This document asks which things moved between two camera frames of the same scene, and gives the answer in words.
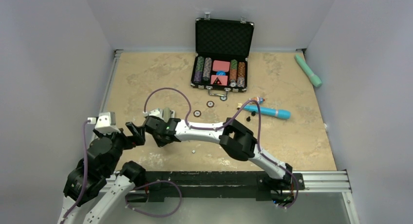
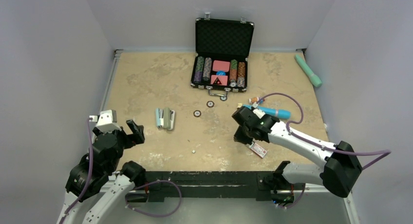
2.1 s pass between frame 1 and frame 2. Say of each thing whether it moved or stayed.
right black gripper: moved
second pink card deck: stayed
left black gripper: stayed
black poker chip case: stayed
